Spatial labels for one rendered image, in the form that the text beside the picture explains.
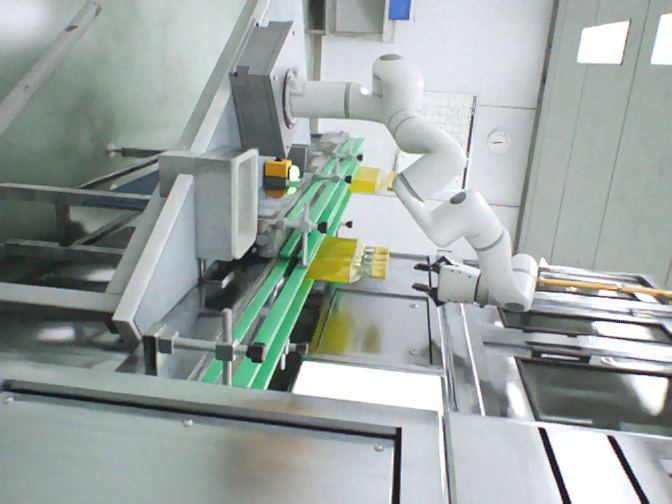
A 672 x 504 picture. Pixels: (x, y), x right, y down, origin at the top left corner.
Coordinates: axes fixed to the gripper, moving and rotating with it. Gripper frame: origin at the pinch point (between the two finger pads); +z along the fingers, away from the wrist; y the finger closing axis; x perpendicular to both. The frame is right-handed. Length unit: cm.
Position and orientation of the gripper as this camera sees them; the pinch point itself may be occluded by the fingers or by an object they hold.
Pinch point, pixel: (420, 277)
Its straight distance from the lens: 157.1
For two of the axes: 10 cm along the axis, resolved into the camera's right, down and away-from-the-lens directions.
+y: 0.6, -9.5, -3.1
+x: -3.7, 2.7, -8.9
